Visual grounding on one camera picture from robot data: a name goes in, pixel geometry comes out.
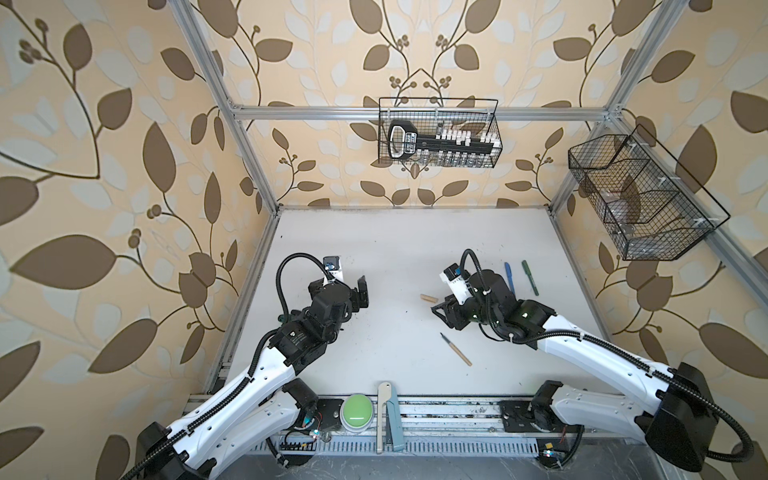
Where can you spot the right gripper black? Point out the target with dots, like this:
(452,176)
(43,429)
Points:
(451,312)

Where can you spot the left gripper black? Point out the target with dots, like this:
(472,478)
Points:
(354,303)

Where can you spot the beige pen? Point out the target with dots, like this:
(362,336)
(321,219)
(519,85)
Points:
(456,350)

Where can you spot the blue pen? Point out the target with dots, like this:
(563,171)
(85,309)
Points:
(509,277)

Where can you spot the green pen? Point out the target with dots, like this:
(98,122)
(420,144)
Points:
(528,272)

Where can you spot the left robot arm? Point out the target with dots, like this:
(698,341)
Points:
(279,358)

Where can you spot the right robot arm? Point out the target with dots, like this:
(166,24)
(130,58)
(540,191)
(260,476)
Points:
(669,409)

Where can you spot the green push button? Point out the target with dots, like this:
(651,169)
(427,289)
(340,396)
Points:
(356,413)

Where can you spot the black socket holder tool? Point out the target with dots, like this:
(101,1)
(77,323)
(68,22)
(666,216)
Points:
(403,140)

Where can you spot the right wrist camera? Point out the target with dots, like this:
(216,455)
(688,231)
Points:
(457,280)

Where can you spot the aluminium front rail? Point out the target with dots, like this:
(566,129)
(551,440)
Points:
(438,414)

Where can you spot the beige blue handled tool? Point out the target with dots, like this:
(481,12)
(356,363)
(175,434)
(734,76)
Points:
(388,421)

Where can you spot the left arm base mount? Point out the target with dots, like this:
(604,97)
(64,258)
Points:
(323,415)

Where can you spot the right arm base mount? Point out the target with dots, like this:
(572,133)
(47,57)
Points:
(523,416)

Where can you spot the wire basket back wall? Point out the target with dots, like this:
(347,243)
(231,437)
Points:
(477,115)

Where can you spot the wire basket wall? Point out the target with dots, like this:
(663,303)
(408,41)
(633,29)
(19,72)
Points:
(477,115)
(653,207)

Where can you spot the wire basket right wall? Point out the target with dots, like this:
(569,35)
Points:
(653,207)

